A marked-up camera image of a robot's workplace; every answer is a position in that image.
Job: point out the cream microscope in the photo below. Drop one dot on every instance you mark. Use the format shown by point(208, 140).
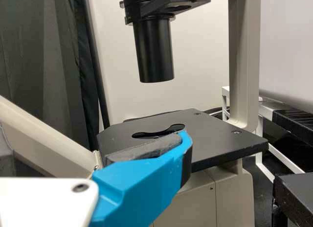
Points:
point(220, 139)

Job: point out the black platform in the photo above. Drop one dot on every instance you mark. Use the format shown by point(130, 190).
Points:
point(296, 195)
point(293, 121)

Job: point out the white metal frame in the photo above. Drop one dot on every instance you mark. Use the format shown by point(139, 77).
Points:
point(286, 159)

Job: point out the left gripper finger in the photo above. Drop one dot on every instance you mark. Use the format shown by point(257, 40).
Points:
point(141, 178)

